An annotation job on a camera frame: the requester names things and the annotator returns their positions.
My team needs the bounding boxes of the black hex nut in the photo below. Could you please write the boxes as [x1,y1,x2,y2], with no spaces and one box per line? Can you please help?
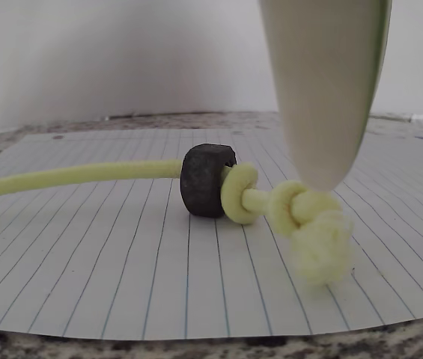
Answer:
[180,142,239,219]

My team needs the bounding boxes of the white gripper finger with green pad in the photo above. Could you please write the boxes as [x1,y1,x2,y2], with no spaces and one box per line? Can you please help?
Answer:
[258,0,392,194]

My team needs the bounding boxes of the lined white paper sheet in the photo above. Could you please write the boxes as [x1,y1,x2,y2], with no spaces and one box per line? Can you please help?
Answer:
[0,126,423,342]

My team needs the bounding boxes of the pale yellow knotted rope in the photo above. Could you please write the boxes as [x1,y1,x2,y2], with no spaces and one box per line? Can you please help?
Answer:
[0,159,356,289]

